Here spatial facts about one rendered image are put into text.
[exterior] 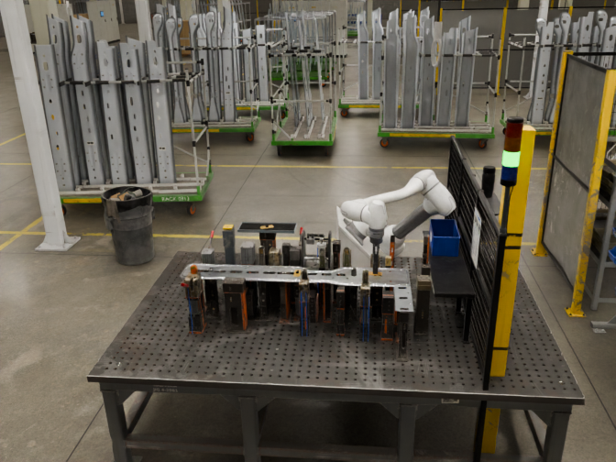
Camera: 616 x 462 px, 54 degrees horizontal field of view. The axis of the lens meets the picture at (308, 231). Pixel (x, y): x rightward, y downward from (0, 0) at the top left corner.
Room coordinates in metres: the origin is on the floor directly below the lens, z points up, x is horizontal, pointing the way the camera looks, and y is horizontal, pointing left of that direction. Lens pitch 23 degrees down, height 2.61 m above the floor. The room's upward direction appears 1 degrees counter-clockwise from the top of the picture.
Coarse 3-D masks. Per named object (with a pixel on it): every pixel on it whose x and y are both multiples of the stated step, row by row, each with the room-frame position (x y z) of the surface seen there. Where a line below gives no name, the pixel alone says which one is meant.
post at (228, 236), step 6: (234, 228) 3.63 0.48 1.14; (228, 234) 3.59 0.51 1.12; (234, 234) 3.62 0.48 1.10; (228, 240) 3.59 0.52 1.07; (234, 240) 3.61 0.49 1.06; (228, 246) 3.59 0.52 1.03; (234, 246) 3.63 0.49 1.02; (228, 252) 3.59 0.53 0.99; (234, 252) 3.61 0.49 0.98; (228, 258) 3.59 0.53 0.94; (234, 258) 3.60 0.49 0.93; (228, 264) 3.59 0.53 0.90; (234, 264) 3.59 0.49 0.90
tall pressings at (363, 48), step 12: (372, 12) 13.06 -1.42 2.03; (396, 12) 12.58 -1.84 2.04; (408, 12) 13.01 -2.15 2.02; (372, 24) 12.83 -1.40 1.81; (420, 24) 12.44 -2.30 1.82; (360, 36) 12.89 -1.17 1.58; (420, 36) 12.66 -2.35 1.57; (360, 48) 12.89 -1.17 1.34; (420, 48) 12.66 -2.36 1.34; (360, 60) 12.88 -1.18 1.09; (420, 60) 12.71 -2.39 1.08; (360, 72) 12.86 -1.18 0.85; (372, 72) 12.76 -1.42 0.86; (420, 72) 12.38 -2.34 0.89; (360, 84) 12.84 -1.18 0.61; (372, 84) 12.74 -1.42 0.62; (360, 96) 12.83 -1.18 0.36; (372, 96) 12.72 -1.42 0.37
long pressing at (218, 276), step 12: (204, 264) 3.38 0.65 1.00; (216, 264) 3.38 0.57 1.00; (180, 276) 3.24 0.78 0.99; (204, 276) 3.22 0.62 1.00; (216, 276) 3.22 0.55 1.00; (228, 276) 3.21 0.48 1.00; (240, 276) 3.21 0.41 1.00; (252, 276) 3.21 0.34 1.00; (264, 276) 3.20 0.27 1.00; (288, 276) 3.20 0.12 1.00; (300, 276) 3.19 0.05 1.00; (312, 276) 3.19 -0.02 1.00; (324, 276) 3.19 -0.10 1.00; (336, 276) 3.18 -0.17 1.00; (348, 276) 3.18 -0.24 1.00; (360, 276) 3.18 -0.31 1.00; (372, 276) 3.17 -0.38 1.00; (384, 276) 3.17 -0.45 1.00; (396, 276) 3.17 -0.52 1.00; (408, 276) 3.17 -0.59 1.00
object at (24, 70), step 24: (0, 0) 6.01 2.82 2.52; (24, 24) 6.09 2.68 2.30; (24, 48) 6.01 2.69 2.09; (24, 72) 5.99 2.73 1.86; (24, 96) 6.00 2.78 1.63; (24, 120) 6.01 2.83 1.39; (48, 144) 6.11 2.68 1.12; (48, 168) 6.02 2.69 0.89; (48, 192) 5.99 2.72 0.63; (48, 216) 6.00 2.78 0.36; (48, 240) 6.01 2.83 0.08; (72, 240) 6.13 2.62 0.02
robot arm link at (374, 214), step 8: (376, 200) 3.20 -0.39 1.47; (368, 208) 3.17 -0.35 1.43; (376, 208) 3.14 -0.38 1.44; (384, 208) 3.16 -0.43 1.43; (360, 216) 3.19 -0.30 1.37; (368, 216) 3.15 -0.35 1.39; (376, 216) 3.13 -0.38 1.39; (384, 216) 3.15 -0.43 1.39; (368, 224) 3.16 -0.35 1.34; (376, 224) 3.13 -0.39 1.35; (384, 224) 3.15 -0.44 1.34
